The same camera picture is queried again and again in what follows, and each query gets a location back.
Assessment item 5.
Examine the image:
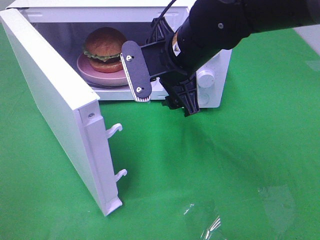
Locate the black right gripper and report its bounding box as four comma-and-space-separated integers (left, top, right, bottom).
120, 17, 200, 117

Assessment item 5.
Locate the pink round plate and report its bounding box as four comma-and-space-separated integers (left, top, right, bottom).
76, 53, 128, 86

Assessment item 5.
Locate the burger with lettuce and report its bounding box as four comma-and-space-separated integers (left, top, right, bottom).
83, 27, 127, 73

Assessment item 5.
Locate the white microwave door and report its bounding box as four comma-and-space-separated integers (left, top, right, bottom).
0, 8, 127, 215

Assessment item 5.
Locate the white microwave knob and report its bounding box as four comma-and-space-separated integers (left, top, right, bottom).
197, 70, 215, 88

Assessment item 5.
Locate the round white door release button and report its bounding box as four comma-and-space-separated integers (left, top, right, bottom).
197, 93, 210, 106

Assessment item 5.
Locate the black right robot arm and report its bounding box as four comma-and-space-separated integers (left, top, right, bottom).
120, 0, 320, 116

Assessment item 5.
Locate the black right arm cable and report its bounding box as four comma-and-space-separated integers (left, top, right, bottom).
149, 0, 178, 28

